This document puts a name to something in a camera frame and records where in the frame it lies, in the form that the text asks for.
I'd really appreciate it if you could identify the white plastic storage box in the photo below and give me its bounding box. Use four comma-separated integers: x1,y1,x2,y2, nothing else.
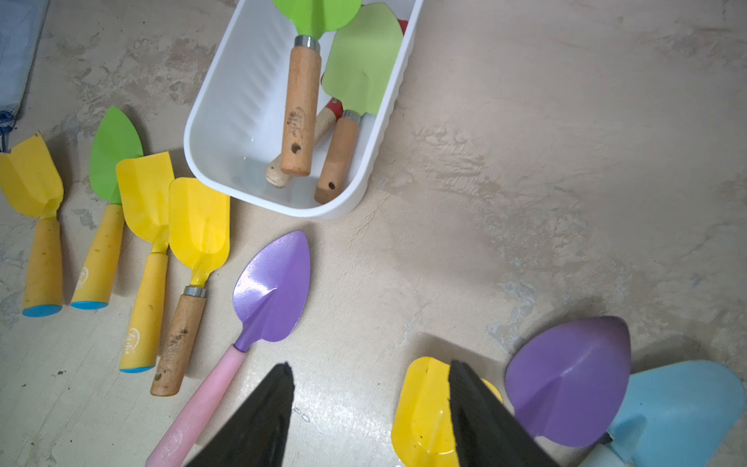
183,1,423,220

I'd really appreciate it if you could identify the purple shovel pink handle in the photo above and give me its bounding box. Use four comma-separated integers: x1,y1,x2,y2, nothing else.
146,230,311,466
505,316,631,449

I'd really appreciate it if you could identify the light green shovel wooden handle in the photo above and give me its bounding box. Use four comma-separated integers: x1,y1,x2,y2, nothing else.
314,2,403,204

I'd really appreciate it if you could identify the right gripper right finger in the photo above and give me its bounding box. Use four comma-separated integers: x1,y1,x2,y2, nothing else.
449,360,558,466

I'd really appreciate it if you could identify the light blue shovel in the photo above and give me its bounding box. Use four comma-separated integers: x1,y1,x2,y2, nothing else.
581,360,746,466

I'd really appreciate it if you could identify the purple shovel pink handle right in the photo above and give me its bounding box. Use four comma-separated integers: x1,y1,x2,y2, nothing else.
505,316,631,449

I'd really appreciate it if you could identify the yellow shovel wooden handle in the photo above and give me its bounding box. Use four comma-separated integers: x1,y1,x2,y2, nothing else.
150,177,231,397

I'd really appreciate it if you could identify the yellow shovel blue tip right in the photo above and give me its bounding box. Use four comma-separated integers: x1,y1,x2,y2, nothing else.
390,355,504,467

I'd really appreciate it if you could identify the red shovel wooden handle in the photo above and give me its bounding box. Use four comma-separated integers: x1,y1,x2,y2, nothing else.
265,18,410,189

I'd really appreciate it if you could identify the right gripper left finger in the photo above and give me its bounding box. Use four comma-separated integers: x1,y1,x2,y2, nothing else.
189,363,295,467

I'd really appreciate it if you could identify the yellow shovel far left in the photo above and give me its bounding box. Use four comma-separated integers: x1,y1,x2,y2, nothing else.
1,132,64,318

